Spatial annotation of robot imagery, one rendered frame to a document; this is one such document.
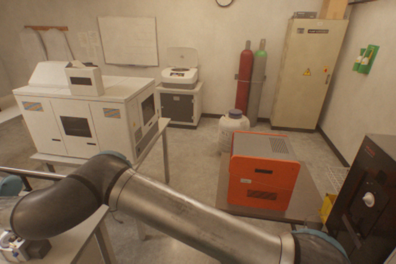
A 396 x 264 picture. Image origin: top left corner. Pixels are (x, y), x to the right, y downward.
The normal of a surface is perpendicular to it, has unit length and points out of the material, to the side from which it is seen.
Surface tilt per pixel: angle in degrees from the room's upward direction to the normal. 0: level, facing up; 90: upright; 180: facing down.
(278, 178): 90
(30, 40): 89
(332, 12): 90
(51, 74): 40
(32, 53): 89
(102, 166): 20
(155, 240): 0
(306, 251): 15
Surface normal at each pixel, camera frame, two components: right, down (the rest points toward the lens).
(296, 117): -0.17, 0.47
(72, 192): 0.40, -0.52
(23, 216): -0.16, -0.23
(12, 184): 0.97, 0.13
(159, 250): 0.01, -0.88
